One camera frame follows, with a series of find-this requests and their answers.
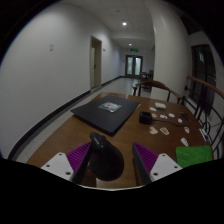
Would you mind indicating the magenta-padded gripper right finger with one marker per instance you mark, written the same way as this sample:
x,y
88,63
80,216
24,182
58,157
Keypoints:
x,y
165,165

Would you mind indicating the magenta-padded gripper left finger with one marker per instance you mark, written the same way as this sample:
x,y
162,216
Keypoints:
x,y
60,165

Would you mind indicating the black vertical computer mouse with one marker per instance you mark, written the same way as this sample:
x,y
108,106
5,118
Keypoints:
x,y
106,160

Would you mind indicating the green mouse pad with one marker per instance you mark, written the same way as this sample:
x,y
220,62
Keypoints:
x,y
194,156

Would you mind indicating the small tan card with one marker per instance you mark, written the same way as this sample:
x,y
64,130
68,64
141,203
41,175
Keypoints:
x,y
164,130
153,130
154,115

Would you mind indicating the small white red card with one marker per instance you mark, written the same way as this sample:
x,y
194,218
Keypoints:
x,y
186,129

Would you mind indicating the white paper sheet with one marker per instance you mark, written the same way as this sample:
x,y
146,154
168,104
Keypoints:
x,y
204,134

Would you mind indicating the small black box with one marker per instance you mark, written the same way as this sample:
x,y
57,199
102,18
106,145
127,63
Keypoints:
x,y
145,118

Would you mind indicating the small white box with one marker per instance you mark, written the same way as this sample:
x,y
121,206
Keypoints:
x,y
160,105

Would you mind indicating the black closed laptop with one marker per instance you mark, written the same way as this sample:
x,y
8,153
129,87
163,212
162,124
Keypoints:
x,y
100,116

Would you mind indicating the wooden armchair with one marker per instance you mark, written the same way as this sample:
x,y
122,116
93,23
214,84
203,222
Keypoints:
x,y
156,83

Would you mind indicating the black railing with wooden handrail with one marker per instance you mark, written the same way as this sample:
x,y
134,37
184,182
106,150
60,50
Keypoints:
x,y
203,84

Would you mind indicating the distant wooden chair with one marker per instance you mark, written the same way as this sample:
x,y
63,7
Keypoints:
x,y
146,76

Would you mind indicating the dark glass window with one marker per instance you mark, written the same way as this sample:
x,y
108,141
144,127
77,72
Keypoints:
x,y
201,76

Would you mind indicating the glass double door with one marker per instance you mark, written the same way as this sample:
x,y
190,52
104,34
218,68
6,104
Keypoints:
x,y
134,66

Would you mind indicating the wooden side door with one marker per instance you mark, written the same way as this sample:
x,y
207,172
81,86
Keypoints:
x,y
96,63

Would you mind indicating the green exit sign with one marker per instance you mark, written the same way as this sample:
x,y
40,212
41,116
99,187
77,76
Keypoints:
x,y
134,50

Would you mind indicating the round ceiling light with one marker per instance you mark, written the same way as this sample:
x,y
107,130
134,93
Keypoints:
x,y
124,23
130,44

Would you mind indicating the white wall switch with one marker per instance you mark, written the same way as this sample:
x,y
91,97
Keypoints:
x,y
51,47

